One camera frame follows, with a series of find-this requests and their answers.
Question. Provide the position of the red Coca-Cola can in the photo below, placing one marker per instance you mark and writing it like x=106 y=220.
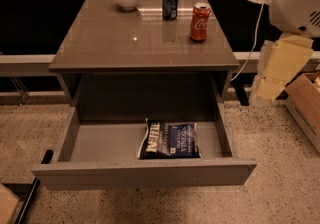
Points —
x=200 y=17

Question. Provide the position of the blue Kettle chip bag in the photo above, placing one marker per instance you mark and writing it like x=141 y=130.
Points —
x=168 y=141

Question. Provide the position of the grey cabinet with counter top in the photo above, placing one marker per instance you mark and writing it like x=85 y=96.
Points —
x=127 y=66

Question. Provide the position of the grey horizontal rail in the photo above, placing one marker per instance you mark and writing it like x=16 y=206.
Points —
x=25 y=65

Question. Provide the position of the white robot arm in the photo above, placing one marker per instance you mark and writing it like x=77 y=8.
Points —
x=299 y=17

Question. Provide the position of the open grey top drawer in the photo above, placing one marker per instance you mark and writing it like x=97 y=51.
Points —
x=104 y=156

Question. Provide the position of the cardboard box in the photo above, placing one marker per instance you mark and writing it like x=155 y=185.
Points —
x=303 y=103

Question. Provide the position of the black floor bar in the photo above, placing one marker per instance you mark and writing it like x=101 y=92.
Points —
x=20 y=219

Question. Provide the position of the blue soda can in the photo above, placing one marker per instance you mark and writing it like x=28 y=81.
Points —
x=169 y=9

